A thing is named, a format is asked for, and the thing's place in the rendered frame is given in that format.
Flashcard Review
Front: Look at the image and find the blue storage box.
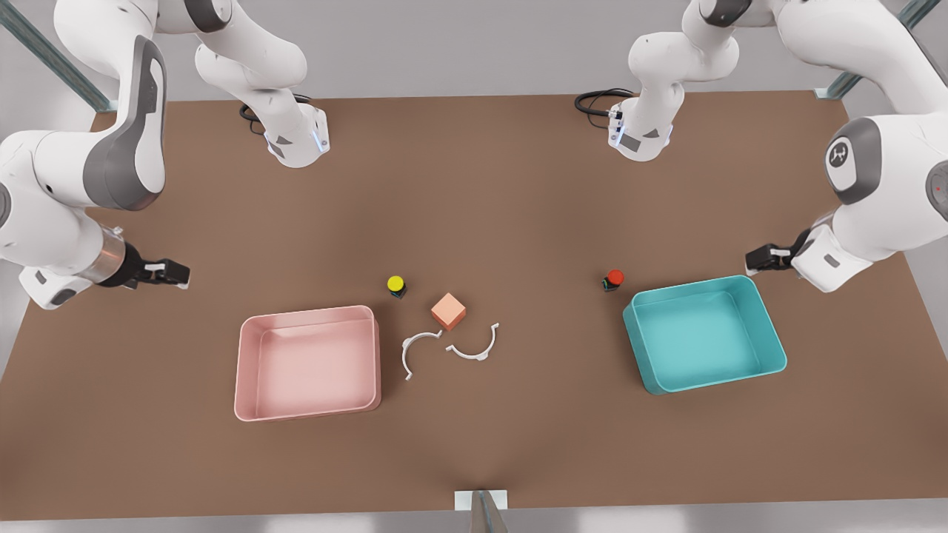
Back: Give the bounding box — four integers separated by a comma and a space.
622, 275, 788, 396

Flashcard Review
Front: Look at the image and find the pink storage box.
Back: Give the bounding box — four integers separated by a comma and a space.
234, 304, 383, 423

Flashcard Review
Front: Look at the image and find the white curved clip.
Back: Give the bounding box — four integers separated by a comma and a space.
445, 322, 501, 364
401, 329, 444, 382

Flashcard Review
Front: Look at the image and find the orange cube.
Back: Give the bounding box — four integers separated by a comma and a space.
431, 292, 468, 332

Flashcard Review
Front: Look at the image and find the silver frame post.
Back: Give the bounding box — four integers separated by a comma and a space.
0, 2, 119, 113
453, 489, 510, 533
814, 0, 943, 101

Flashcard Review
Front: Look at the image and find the black cable loop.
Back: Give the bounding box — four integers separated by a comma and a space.
239, 93, 313, 138
575, 88, 639, 119

